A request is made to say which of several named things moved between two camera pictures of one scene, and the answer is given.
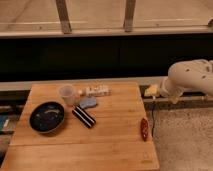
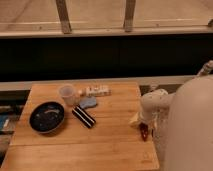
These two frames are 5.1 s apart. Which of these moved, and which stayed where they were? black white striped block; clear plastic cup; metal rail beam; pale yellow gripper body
Moved: pale yellow gripper body
Stayed: black white striped block; metal rail beam; clear plastic cup
